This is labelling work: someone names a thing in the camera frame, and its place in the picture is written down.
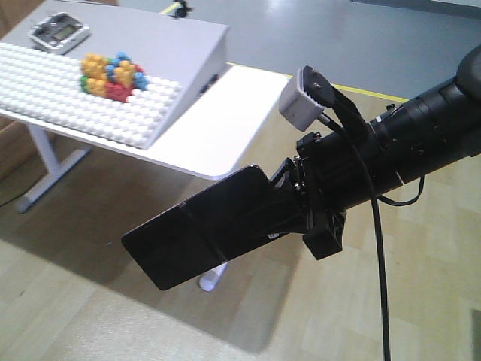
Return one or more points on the black smartphone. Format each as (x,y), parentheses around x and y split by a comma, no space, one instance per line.
(202,232)

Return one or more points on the white studded building baseplate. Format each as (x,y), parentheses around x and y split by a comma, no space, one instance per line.
(180,58)

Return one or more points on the white desk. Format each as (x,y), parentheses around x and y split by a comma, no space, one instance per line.
(207,141)

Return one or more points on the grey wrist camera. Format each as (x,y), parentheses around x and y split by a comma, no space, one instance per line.
(296,106)

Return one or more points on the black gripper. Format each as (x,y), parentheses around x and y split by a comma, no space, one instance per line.
(339,173)

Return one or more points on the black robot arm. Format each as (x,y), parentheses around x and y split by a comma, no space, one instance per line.
(432,130)

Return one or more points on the colourful toy bricks cluster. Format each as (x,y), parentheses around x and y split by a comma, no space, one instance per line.
(114,78)

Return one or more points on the silver remote controller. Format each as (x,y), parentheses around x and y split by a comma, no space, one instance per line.
(59,33)

